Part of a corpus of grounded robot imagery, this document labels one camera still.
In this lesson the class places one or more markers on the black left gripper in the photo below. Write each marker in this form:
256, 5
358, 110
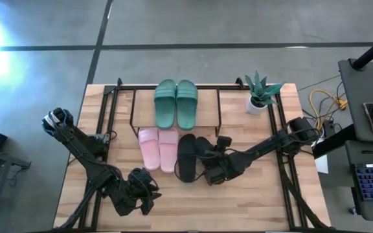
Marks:
125, 200

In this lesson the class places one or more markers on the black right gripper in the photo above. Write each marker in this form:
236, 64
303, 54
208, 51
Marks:
220, 168

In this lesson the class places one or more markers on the black rubber slide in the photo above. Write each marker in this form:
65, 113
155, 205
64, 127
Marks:
186, 158
202, 142

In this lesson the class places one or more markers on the pink rubber slide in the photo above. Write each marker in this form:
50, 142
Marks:
168, 152
149, 152

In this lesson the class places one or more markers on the green rubber slide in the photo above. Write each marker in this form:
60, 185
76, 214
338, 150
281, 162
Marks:
165, 106
186, 106

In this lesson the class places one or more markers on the wooden shelf with black frame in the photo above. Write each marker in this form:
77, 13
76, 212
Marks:
144, 110

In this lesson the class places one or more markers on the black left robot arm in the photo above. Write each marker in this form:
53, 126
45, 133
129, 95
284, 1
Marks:
83, 152

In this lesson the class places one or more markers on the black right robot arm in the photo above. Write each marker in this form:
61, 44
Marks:
270, 142

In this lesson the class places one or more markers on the white plant pot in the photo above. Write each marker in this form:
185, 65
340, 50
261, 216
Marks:
254, 109

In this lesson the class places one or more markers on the green snake plant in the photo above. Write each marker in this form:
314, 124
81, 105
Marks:
261, 90

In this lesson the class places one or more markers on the white paper sheet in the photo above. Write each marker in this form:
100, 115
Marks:
321, 163

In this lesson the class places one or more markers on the black desk support beam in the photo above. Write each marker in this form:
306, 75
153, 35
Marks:
330, 142

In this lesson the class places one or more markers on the black power strip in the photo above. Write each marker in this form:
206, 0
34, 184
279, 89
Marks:
328, 127

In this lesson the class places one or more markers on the black pole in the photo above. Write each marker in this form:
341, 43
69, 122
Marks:
371, 51

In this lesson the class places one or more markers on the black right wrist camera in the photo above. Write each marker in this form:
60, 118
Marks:
224, 142

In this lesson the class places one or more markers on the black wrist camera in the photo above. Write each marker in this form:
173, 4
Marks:
141, 179
224, 142

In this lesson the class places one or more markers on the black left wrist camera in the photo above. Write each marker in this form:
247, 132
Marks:
141, 179

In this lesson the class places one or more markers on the black metal rig frame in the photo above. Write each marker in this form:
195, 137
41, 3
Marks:
108, 110

